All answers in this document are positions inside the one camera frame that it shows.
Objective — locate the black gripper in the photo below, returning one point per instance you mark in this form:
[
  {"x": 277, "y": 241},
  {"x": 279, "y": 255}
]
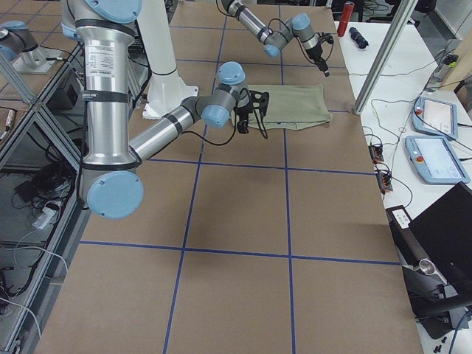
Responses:
[
  {"x": 243, "y": 112},
  {"x": 316, "y": 54}
]

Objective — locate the olive green long-sleeve shirt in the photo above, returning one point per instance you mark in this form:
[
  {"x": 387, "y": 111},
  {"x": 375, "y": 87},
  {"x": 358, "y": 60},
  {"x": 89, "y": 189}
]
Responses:
[{"x": 294, "y": 107}]

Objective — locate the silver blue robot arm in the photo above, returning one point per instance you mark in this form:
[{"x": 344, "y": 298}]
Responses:
[
  {"x": 109, "y": 184},
  {"x": 275, "y": 40}
]

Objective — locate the folded dark blue umbrella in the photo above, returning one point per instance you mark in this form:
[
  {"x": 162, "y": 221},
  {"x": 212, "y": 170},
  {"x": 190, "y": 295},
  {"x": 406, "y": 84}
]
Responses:
[{"x": 360, "y": 41}]

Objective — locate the red cylinder tube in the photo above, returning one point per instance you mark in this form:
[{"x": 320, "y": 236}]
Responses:
[{"x": 345, "y": 17}]

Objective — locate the far blue teach pendant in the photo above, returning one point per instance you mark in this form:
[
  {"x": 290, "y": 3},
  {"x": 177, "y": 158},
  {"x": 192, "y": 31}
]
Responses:
[{"x": 435, "y": 117}]

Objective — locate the blue teach pendant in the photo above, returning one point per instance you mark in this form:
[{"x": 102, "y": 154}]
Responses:
[
  {"x": 435, "y": 117},
  {"x": 435, "y": 161}
]

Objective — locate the near blue teach pendant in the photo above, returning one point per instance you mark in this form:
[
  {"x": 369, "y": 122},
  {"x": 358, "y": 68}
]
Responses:
[{"x": 435, "y": 161}]

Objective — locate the black laptop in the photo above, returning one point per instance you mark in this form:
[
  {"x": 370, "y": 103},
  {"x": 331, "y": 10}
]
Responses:
[{"x": 441, "y": 234}]

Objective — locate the white power strip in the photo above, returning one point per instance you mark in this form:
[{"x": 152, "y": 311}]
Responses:
[{"x": 46, "y": 216}]

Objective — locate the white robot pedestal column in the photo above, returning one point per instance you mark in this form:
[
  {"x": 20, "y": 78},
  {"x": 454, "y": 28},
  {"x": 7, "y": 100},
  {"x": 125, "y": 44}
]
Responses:
[{"x": 166, "y": 89}]

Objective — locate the aluminium frame rack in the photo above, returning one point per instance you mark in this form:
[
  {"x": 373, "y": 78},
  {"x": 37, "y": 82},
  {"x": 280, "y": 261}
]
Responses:
[{"x": 40, "y": 158}]

